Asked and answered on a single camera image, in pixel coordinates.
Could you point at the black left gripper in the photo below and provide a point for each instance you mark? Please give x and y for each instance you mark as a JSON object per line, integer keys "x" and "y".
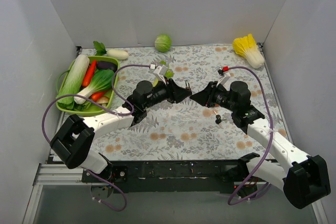
{"x": 170, "y": 91}

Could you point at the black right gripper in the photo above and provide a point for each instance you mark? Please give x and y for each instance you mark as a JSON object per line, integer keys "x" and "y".
{"x": 210, "y": 95}

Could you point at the brass padlock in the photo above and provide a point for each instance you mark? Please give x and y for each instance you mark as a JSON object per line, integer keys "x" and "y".
{"x": 188, "y": 88}

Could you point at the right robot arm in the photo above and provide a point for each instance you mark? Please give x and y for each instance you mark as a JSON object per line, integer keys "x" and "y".
{"x": 304, "y": 179}

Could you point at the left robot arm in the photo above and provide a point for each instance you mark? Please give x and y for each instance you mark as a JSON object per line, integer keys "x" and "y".
{"x": 72, "y": 142}

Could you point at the celery stalk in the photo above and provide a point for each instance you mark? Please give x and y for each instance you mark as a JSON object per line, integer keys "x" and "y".
{"x": 169, "y": 74}

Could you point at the floral table mat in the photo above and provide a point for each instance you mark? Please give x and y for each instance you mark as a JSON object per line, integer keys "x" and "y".
{"x": 187, "y": 130}

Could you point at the round green cabbage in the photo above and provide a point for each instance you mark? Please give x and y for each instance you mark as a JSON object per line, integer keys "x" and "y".
{"x": 162, "y": 43}

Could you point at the yellow napa cabbage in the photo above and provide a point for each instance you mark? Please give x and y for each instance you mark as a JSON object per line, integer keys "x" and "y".
{"x": 247, "y": 48}

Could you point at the white cucumber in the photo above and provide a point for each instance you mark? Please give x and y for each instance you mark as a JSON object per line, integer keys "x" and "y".
{"x": 118, "y": 54}

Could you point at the brown mushroom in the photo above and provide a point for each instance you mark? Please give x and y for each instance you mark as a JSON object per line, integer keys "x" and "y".
{"x": 103, "y": 100}

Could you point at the green bok choy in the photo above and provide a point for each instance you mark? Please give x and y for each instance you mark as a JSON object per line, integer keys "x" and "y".
{"x": 101, "y": 81}

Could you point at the purple eggplant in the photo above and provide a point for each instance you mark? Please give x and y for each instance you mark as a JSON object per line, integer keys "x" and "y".
{"x": 104, "y": 65}

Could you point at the red pepper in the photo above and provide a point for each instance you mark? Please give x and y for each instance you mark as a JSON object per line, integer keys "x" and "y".
{"x": 96, "y": 96}

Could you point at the green leafy herb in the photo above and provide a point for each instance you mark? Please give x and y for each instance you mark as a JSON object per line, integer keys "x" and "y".
{"x": 100, "y": 48}

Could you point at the orange carrot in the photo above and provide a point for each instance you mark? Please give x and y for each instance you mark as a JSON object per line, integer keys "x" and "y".
{"x": 89, "y": 74}

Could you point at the long green white cabbage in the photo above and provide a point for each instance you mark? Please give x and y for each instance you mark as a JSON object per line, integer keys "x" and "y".
{"x": 73, "y": 82}

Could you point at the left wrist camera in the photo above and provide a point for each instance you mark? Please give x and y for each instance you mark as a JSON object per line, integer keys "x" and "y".
{"x": 160, "y": 72}

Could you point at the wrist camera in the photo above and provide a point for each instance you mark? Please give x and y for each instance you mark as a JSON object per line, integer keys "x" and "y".
{"x": 225, "y": 76}
{"x": 160, "y": 72}

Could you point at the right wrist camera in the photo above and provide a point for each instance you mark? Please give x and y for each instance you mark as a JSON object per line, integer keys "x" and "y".
{"x": 225, "y": 76}

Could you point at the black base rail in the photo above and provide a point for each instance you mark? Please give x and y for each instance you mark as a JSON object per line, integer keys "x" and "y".
{"x": 176, "y": 176}

